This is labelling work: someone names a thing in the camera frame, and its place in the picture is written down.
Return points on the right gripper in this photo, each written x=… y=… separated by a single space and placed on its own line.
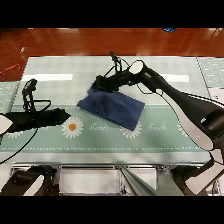
x=104 y=83

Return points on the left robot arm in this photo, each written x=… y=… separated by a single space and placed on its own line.
x=20 y=120

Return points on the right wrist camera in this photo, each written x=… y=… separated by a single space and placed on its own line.
x=115 y=60

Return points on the silver frame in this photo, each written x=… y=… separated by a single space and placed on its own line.
x=137 y=184

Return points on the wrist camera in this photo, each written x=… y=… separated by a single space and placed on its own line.
x=115 y=60
x=29 y=90

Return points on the navy blue shirt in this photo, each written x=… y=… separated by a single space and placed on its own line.
x=115 y=108

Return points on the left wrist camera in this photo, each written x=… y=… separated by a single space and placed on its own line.
x=29 y=90

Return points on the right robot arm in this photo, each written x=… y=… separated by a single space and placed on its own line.
x=186 y=103

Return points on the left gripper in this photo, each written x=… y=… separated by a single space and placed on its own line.
x=50 y=117

